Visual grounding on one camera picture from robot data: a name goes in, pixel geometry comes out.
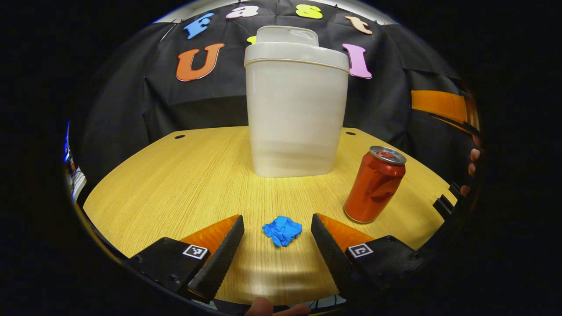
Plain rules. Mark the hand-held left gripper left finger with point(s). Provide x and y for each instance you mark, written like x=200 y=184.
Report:
x=221 y=263

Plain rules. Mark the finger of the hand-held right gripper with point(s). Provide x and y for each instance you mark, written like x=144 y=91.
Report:
x=439 y=105

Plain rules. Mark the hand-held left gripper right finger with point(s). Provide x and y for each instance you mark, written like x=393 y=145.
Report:
x=331 y=259

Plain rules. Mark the blue paper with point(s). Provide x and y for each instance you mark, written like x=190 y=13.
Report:
x=283 y=230

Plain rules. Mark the red pop can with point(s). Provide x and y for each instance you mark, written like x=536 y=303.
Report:
x=373 y=188

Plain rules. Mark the white desktop garbage bin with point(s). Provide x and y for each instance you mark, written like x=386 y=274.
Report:
x=294 y=123

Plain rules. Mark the black backdrop cloth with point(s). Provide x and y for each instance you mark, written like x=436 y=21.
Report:
x=197 y=105

